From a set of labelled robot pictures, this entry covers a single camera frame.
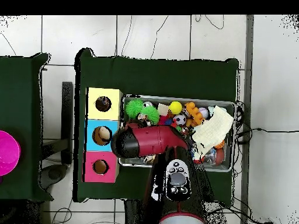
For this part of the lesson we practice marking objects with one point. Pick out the yellow tennis ball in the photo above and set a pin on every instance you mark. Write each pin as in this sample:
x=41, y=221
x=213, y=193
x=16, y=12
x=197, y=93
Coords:
x=175, y=107

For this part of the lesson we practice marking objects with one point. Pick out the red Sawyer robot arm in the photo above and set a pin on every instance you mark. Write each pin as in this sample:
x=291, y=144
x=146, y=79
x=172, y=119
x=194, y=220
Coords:
x=151, y=140

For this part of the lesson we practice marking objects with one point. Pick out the black upright post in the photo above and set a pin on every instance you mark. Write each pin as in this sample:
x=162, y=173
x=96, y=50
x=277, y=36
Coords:
x=67, y=116

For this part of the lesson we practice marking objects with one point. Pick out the small soccer ball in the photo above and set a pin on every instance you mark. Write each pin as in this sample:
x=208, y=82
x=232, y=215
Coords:
x=179, y=119

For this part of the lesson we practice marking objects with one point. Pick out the dark green table cloth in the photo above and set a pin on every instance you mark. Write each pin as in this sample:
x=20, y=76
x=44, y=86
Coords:
x=158, y=77

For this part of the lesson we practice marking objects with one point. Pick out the large green spiky ball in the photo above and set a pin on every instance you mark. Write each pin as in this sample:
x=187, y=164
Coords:
x=133, y=107

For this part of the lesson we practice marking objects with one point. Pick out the plain wooden cube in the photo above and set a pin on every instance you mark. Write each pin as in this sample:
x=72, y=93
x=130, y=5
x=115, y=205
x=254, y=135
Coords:
x=163, y=109

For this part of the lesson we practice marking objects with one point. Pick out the white baseball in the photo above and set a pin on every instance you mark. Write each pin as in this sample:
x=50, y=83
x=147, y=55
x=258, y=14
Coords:
x=203, y=112

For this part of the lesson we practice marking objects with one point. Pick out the dark green side table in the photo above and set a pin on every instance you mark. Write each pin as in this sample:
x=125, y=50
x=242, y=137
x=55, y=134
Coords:
x=18, y=105

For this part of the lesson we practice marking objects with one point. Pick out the small brown football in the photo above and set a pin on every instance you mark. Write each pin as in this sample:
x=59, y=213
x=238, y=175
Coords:
x=220, y=156

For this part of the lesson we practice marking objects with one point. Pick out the magenta round disc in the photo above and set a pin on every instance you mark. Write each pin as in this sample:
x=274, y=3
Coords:
x=8, y=152

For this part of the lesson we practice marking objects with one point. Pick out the small orange basketball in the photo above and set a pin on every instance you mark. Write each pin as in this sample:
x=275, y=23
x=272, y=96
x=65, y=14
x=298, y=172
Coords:
x=220, y=145

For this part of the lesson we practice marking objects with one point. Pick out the orange plastic compartment tray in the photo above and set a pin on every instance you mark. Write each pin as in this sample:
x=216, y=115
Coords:
x=195, y=112

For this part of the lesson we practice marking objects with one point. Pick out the cream waffle cloth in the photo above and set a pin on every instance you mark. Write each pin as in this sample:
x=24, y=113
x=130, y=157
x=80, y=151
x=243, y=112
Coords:
x=215, y=128

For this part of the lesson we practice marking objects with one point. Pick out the wooden box with three holes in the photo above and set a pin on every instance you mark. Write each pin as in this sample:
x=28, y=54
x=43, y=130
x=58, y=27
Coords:
x=91, y=140

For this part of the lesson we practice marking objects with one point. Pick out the green spiky ball with eyes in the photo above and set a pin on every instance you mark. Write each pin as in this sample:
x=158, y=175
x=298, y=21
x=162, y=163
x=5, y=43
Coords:
x=150, y=114

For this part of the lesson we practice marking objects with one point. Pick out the grey stand base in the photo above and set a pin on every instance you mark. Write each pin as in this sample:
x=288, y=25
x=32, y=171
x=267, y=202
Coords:
x=53, y=173

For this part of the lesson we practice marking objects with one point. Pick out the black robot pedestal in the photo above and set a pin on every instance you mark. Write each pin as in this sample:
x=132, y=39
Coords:
x=133, y=213

